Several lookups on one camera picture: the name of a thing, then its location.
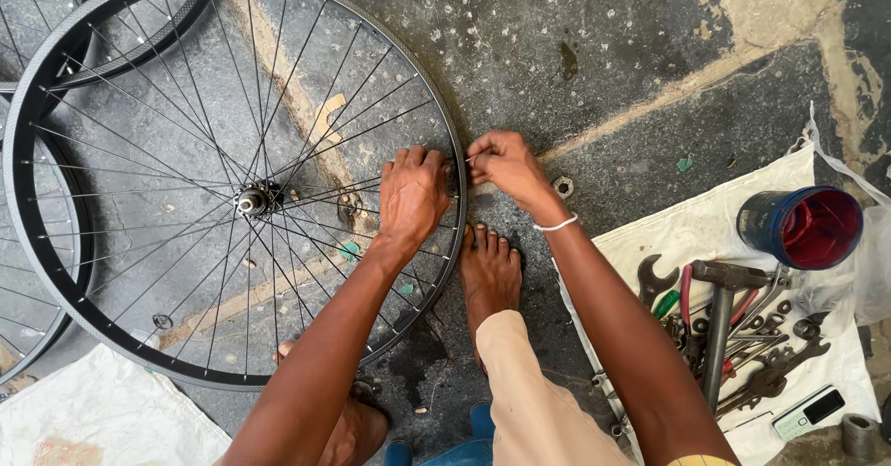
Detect person's left hand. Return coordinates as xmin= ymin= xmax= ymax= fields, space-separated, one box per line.
xmin=372 ymin=145 xmax=454 ymax=248

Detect person's right hand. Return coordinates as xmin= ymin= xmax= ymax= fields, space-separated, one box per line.
xmin=465 ymin=129 xmax=569 ymax=227

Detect large black spoked bicycle wheel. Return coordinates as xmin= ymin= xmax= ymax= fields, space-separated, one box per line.
xmin=2 ymin=0 xmax=469 ymax=392

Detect white wrist band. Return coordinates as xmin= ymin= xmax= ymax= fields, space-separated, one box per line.
xmin=532 ymin=213 xmax=580 ymax=233

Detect person's right foot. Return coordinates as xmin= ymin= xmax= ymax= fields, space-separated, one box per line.
xmin=458 ymin=223 xmax=523 ymax=369

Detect dark open-end wrench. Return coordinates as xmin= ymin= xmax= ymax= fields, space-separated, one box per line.
xmin=637 ymin=253 xmax=682 ymax=311

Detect white woven sack with tools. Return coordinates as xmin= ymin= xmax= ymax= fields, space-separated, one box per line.
xmin=552 ymin=142 xmax=883 ymax=466

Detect blue plastic stool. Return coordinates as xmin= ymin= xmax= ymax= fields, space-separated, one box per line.
xmin=383 ymin=401 xmax=497 ymax=466

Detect beige trouser leg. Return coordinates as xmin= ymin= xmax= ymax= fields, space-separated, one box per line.
xmin=475 ymin=310 xmax=636 ymax=466

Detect steel hammer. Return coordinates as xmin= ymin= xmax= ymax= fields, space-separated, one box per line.
xmin=689 ymin=260 xmax=772 ymax=417

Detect blue can red inside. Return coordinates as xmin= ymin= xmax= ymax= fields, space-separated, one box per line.
xmin=736 ymin=186 xmax=865 ymax=271

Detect black bicycle wheel textured rim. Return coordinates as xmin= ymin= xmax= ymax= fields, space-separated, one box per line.
xmin=0 ymin=0 xmax=213 ymax=95

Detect heap of steel wrenches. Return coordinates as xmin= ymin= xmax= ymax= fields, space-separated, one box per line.
xmin=592 ymin=264 xmax=833 ymax=440

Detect yellow sleeve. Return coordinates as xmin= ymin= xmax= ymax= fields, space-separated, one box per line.
xmin=667 ymin=454 xmax=737 ymax=466

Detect black bicycle wheel thin rim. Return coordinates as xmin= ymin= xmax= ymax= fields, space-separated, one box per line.
xmin=0 ymin=97 xmax=95 ymax=387

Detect clear plastic bag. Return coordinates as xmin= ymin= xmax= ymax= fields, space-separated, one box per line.
xmin=787 ymin=101 xmax=891 ymax=328

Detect white woven sack red print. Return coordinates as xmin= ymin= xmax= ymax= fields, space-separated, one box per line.
xmin=0 ymin=343 xmax=232 ymax=466

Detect white and black phone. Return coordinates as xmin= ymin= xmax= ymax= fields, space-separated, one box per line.
xmin=771 ymin=384 xmax=847 ymax=442

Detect grey metal cylinder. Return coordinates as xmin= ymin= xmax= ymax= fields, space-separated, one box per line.
xmin=841 ymin=413 xmax=879 ymax=460

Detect green handled screwdriver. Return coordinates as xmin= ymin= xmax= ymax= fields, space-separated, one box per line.
xmin=652 ymin=289 xmax=682 ymax=321

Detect red handled pliers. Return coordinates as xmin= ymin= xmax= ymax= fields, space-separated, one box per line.
xmin=677 ymin=263 xmax=761 ymax=385

